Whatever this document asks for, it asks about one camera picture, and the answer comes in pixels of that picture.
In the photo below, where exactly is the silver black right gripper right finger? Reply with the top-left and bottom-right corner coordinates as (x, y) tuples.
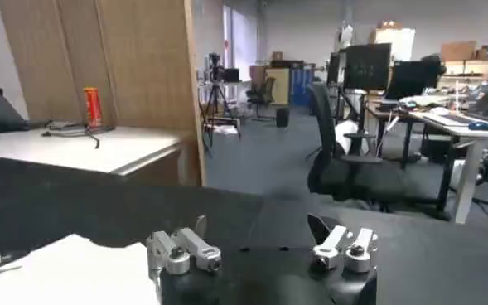
(307, 213), (379, 274)

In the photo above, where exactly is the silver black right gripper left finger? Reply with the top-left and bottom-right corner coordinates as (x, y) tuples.
(145, 215), (223, 277)

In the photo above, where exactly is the white shirt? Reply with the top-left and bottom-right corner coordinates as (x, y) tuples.
(0, 233), (162, 305)

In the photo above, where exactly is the white round bin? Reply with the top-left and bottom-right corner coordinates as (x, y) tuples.
(333, 119), (370, 157)

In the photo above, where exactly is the white top side desk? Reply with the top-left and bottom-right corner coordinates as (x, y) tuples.
(0, 125), (186, 187)

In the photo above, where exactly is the black floor bin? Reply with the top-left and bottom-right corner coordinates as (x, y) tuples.
(275, 106), (291, 128)

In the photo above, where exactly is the dark keyboard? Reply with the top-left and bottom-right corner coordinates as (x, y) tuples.
(421, 112), (477, 128)

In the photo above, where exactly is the white office desk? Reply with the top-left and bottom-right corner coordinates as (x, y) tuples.
(399, 108), (488, 225)

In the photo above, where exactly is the orange drink can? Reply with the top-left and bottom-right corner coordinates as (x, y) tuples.
(82, 86), (104, 128)

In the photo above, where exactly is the blue cabinet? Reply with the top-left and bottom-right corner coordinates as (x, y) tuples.
(289, 65), (316, 107)

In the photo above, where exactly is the small black office chair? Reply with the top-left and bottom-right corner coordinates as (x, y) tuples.
(245, 76), (278, 123)

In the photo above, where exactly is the beige cabinet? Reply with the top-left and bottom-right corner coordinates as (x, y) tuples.
(249, 65), (292, 106)

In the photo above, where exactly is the large black monitor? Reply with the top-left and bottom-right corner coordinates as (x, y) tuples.
(342, 42), (393, 92)

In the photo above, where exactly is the wooden partition panel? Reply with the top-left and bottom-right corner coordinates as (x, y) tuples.
(0, 0), (207, 187)

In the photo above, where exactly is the white board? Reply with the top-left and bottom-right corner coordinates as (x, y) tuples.
(369, 26), (417, 63)

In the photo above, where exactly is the shelf with cardboard boxes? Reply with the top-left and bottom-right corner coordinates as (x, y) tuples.
(437, 40), (488, 90)

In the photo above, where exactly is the black cable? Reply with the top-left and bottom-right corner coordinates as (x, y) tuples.
(41, 119), (117, 150)

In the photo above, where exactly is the black camera tripod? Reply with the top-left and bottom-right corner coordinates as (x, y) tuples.
(199, 80), (243, 157)

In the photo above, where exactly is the black camera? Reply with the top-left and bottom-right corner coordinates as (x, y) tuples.
(207, 51), (241, 83)

